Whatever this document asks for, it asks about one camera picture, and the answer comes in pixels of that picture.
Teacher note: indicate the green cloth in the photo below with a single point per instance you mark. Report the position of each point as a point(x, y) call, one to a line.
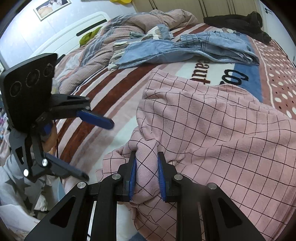
point(88, 36)

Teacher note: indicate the grey star pajama trousers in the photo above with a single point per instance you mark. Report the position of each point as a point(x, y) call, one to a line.
point(24, 203)

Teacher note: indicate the white headboard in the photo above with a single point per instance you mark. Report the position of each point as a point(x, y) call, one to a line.
point(67, 40)

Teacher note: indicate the black camera box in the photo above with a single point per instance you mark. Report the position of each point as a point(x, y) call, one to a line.
point(26, 90)

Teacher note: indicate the framed wall picture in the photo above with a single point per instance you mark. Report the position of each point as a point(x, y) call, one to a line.
point(49, 7)

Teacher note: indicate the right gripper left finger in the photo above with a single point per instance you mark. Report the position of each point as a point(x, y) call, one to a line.
point(89, 212)

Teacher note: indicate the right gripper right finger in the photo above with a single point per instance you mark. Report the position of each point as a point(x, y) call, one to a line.
point(204, 212)

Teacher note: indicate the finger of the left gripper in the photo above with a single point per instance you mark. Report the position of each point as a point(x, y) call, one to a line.
point(95, 119)
point(64, 170)

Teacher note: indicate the yellow object on wardrobe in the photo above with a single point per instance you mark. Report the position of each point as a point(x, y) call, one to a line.
point(121, 1)

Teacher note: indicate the beige wardrobe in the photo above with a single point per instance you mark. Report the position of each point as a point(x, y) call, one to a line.
point(200, 8)

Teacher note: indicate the pink brown quilt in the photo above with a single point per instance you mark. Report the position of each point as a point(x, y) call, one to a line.
point(83, 62)

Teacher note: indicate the black garment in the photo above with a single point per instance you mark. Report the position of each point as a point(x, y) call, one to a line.
point(250, 25)

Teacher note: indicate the person's left hand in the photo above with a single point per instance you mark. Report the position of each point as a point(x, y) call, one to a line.
point(51, 141)

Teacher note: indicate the white door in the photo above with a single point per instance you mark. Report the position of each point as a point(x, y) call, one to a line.
point(273, 26)

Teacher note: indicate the striped pink bed blanket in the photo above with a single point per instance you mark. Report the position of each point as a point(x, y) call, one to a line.
point(117, 94)

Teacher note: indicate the light blue denim jeans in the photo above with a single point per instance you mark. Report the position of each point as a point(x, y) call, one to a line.
point(215, 46)

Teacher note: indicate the pink checked pants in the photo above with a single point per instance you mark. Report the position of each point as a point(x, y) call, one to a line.
point(220, 134)

